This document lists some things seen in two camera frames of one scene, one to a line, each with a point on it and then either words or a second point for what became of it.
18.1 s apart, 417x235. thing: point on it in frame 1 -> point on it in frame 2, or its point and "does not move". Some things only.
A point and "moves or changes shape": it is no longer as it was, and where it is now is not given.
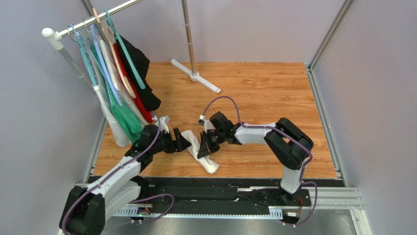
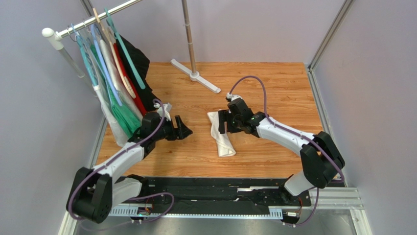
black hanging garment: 149,97 does not move
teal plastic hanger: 112,28 does not move
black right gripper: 210,142 -> 226,121
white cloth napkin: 206,164 moves or changes shape
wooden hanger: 116,57 does not move
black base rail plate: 218,197 does not move
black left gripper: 180,144 -> 182,133
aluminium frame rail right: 322,108 does not move
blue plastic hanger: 93,31 does not move
